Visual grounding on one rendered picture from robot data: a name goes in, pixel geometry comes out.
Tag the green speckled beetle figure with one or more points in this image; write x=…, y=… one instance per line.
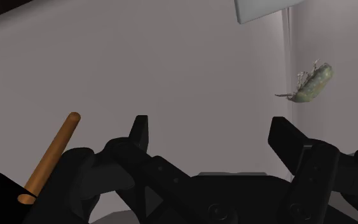
x=313, y=85

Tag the brown wooden stick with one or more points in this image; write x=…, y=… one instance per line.
x=54, y=149

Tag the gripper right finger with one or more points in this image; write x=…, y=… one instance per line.
x=315, y=167

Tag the pale grey block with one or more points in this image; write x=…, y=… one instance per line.
x=259, y=7

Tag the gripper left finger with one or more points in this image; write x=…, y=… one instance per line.
x=141, y=161

